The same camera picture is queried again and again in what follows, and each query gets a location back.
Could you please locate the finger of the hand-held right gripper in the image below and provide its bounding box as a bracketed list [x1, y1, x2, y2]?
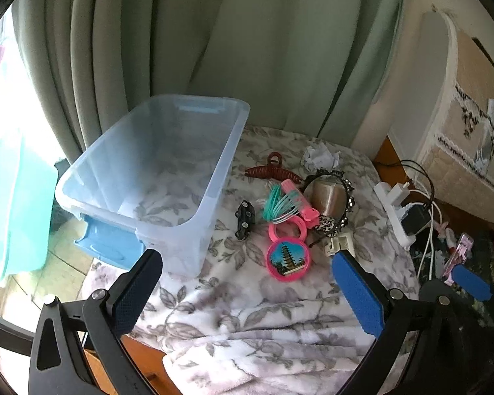
[453, 264, 494, 303]

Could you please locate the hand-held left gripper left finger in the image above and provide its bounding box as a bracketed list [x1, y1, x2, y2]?
[28, 249, 164, 395]

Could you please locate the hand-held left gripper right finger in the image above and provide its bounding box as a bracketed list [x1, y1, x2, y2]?
[331, 251, 478, 395]

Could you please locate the white plug adapter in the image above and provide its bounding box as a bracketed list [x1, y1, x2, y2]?
[323, 232, 351, 256]

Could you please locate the black and white scrunchie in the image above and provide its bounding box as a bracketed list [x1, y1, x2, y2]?
[316, 215, 338, 233]

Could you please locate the pink round compact mirror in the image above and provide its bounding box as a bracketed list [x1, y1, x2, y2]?
[267, 219, 313, 282]

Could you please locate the black studded headband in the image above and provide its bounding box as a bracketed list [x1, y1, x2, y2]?
[302, 168, 355, 235]

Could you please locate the roll of clear tape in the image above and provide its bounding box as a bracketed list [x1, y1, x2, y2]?
[311, 181, 344, 217]

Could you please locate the pink hair roller clip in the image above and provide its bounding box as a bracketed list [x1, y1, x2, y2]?
[281, 180, 319, 227]

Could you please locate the black toy car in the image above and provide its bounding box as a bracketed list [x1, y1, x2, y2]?
[234, 200, 256, 241]

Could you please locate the clear plastic storage box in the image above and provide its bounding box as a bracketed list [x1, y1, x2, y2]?
[55, 94, 251, 278]

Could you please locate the pink plastic object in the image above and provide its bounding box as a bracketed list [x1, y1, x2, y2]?
[445, 232, 474, 284]

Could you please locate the black charger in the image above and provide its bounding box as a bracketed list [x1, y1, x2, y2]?
[402, 203, 431, 235]

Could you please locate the white power strip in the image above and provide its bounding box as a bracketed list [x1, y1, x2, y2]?
[374, 181, 416, 248]

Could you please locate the white charger plug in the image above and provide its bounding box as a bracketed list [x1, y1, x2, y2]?
[393, 181, 412, 204]

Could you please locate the floral fleece blanket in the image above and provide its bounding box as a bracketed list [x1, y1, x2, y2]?
[86, 125, 421, 395]

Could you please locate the teal plastic tub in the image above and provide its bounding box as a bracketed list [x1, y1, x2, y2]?
[0, 132, 58, 280]

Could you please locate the crumpled white paper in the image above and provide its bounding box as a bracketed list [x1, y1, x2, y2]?
[301, 142, 342, 173]

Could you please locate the brown hair claw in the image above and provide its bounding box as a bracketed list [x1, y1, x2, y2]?
[244, 152, 304, 184]

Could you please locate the mattress with lace cover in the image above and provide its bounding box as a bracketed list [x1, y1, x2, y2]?
[354, 6, 494, 227]

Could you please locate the pale green curtain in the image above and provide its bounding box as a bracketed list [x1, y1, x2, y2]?
[10, 0, 410, 165]

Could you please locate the white cable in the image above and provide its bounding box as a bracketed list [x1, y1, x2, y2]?
[412, 191, 445, 280]

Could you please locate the wooden furniture frame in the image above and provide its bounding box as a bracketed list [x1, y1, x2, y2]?
[82, 335, 169, 395]

